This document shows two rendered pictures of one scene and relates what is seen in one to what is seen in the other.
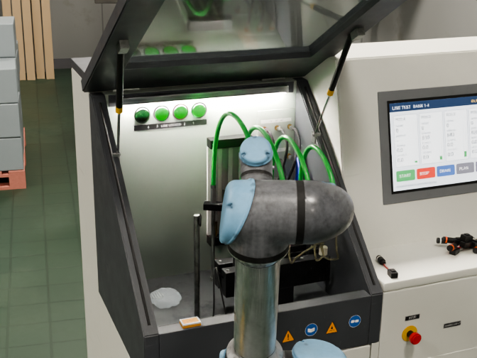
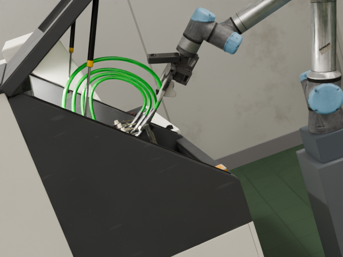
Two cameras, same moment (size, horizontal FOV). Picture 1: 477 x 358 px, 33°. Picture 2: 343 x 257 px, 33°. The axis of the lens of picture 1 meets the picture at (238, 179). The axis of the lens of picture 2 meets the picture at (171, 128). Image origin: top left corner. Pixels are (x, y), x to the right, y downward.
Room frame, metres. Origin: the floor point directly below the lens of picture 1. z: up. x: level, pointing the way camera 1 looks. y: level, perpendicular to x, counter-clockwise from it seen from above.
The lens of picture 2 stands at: (1.60, 1.96, 1.66)
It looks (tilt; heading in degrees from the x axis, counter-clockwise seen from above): 16 degrees down; 281
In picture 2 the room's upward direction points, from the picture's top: 19 degrees counter-clockwise
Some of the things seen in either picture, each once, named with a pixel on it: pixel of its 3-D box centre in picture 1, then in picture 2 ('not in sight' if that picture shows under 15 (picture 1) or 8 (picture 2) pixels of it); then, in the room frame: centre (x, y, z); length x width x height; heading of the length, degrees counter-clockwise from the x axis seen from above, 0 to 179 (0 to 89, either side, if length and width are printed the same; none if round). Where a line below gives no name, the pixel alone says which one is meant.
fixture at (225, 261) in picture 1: (272, 280); not in sight; (2.20, -0.11, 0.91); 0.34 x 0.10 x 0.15; 112
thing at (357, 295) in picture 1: (266, 335); (206, 174); (1.93, -0.08, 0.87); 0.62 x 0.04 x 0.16; 112
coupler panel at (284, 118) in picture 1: (276, 156); not in sight; (2.49, -0.12, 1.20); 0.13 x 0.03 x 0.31; 112
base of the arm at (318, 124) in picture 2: not in sight; (325, 113); (1.44, -0.18, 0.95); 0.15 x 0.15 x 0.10
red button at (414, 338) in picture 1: (412, 336); not in sight; (2.06, -0.52, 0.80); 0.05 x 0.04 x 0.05; 112
